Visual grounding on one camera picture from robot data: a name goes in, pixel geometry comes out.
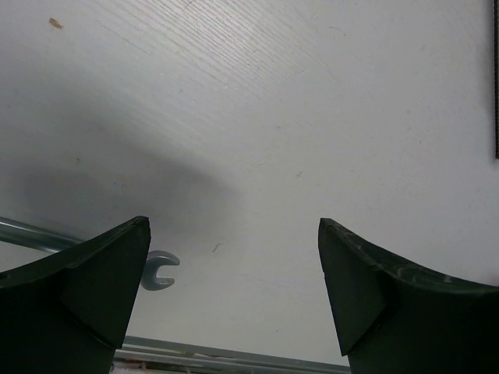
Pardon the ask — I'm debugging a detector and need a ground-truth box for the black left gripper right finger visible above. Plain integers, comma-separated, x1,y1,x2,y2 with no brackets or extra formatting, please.
318,218,498,373

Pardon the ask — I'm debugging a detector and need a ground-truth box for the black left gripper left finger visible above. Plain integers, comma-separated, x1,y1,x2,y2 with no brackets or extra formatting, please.
1,217,150,373

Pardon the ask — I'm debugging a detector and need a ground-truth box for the silver combination wrench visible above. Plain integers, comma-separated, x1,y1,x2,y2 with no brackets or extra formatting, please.
0,216,181,291

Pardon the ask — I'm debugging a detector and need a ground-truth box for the aluminium table frame rail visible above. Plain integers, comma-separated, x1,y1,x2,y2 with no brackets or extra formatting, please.
115,336,351,373

